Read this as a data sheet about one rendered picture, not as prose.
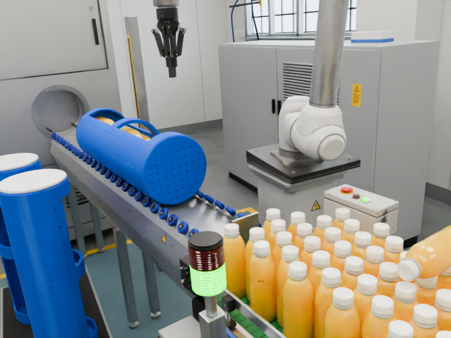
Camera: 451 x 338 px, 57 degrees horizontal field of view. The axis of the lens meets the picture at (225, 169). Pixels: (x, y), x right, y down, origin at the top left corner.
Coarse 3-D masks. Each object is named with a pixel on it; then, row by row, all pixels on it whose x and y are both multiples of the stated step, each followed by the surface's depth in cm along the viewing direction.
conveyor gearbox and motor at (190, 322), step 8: (184, 320) 114; (192, 320) 114; (168, 328) 112; (176, 328) 111; (184, 328) 111; (192, 328) 111; (160, 336) 110; (168, 336) 109; (176, 336) 108; (184, 336) 108; (192, 336) 108; (200, 336) 108
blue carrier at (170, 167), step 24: (96, 120) 207; (120, 120) 193; (96, 144) 196; (120, 144) 174; (144, 144) 160; (168, 144) 158; (192, 144) 164; (120, 168) 174; (144, 168) 155; (168, 168) 160; (192, 168) 167; (144, 192) 162; (168, 192) 164; (192, 192) 169
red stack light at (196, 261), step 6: (222, 246) 73; (192, 252) 72; (198, 252) 72; (204, 252) 71; (210, 252) 72; (216, 252) 72; (222, 252) 73; (192, 258) 73; (198, 258) 72; (204, 258) 72; (210, 258) 72; (216, 258) 72; (222, 258) 74; (192, 264) 73; (198, 264) 72; (204, 264) 72; (210, 264) 72; (216, 264) 73; (222, 264) 74; (198, 270) 73; (204, 270) 72; (210, 270) 73
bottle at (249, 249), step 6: (252, 240) 108; (258, 240) 108; (264, 240) 110; (246, 246) 110; (252, 246) 108; (246, 252) 109; (252, 252) 108; (270, 252) 110; (246, 258) 109; (246, 264) 110; (246, 270) 111; (246, 276) 112; (246, 282) 112; (246, 288) 113; (246, 294) 114
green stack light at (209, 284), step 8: (224, 264) 75; (192, 272) 74; (200, 272) 73; (208, 272) 73; (216, 272) 73; (224, 272) 75; (192, 280) 75; (200, 280) 73; (208, 280) 73; (216, 280) 74; (224, 280) 75; (192, 288) 76; (200, 288) 74; (208, 288) 74; (216, 288) 74; (224, 288) 76
